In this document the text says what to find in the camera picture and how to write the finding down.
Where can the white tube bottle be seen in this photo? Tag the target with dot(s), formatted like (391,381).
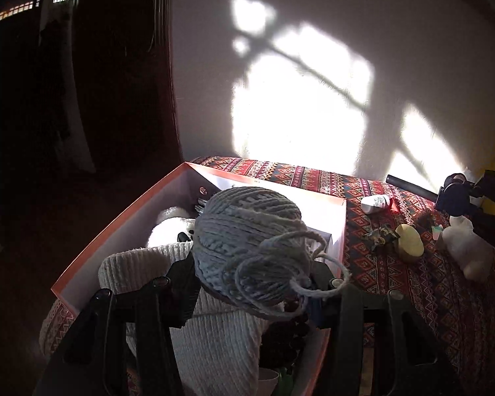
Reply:
(375,203)

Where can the grey yarn ball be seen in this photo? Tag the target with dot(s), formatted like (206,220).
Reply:
(252,249)

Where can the patterned red bed cloth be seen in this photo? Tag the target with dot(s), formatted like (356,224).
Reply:
(461,312)

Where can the white knit sock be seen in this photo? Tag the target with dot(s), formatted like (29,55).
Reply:
(217,351)

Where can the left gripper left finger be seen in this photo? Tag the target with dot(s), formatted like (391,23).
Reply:
(182,293)

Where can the white plush toy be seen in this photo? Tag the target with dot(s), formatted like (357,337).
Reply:
(173,225)

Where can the brown fuzzy ball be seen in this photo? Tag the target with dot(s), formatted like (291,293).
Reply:
(425,221)

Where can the pastel eraser toy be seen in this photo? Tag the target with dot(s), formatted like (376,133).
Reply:
(436,231)

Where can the red paper cone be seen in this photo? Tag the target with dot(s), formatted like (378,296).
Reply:
(395,208)

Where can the yellow tape roll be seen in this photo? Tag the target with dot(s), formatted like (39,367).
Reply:
(409,245)

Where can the blue figurine keychain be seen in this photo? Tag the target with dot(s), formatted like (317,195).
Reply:
(454,196)

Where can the large white plush rabbit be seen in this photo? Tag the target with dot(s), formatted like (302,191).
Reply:
(473,255)

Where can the orange cardboard box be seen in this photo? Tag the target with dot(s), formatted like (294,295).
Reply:
(184,188)

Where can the black rod tool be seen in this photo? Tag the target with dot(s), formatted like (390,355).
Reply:
(411,187)

